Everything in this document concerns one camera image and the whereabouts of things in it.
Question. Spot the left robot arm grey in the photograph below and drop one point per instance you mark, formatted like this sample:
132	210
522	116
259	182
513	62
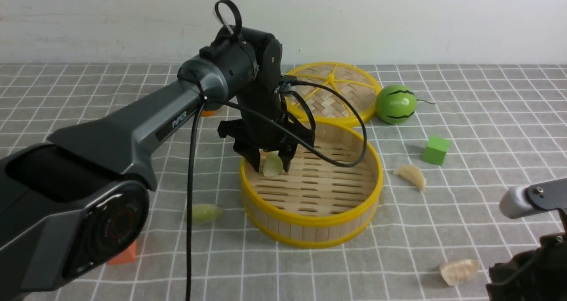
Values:
74	202

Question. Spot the orange toy pear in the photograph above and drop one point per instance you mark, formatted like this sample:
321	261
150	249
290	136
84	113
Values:
206	113

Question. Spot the white dumpling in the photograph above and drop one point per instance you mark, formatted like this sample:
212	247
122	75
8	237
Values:
459	271
412	174

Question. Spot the bamboo steamer tray yellow rim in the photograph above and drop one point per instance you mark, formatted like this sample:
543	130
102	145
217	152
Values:
316	204

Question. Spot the orange wooden cube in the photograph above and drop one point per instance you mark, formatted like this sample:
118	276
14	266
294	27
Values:
126	256

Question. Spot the grey checked tablecloth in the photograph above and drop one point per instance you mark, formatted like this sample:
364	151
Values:
507	126

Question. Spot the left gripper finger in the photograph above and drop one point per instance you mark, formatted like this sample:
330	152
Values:
286	155
249	152

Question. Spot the green dumpling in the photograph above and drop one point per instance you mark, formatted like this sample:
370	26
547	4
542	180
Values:
273	165
204	213

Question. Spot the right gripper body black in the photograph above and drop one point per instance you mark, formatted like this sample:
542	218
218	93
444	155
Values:
535	275

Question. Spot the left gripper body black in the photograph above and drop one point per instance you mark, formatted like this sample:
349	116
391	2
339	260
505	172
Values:
262	109

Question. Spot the green toy watermelon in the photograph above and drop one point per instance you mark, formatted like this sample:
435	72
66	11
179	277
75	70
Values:
396	104

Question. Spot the yellow woven steamer lid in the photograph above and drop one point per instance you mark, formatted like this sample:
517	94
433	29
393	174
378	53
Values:
341	91

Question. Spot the green wooden cube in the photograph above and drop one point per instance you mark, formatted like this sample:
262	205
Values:
436	150

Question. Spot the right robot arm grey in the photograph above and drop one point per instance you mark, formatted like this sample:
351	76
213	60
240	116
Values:
531	199

